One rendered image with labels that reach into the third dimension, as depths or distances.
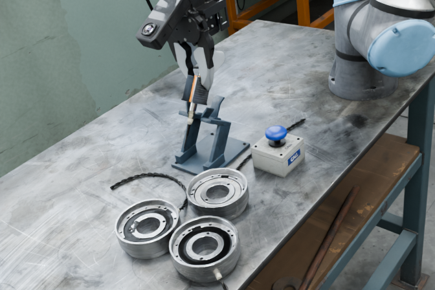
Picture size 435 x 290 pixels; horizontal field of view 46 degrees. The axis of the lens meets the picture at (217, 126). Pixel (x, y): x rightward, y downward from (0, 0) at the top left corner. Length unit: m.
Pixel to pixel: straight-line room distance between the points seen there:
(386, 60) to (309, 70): 0.36
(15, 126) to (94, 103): 0.43
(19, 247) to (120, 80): 1.91
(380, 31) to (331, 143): 0.23
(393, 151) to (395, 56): 0.50
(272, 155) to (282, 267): 0.29
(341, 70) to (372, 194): 0.32
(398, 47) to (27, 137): 1.92
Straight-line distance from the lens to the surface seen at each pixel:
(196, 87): 0.91
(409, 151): 1.42
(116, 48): 2.73
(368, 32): 0.99
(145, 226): 0.87
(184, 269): 0.76
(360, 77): 1.13
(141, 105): 1.26
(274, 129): 0.93
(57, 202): 1.02
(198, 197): 0.88
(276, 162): 0.92
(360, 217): 1.22
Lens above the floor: 1.38
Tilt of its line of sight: 32 degrees down
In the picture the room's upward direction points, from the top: 10 degrees counter-clockwise
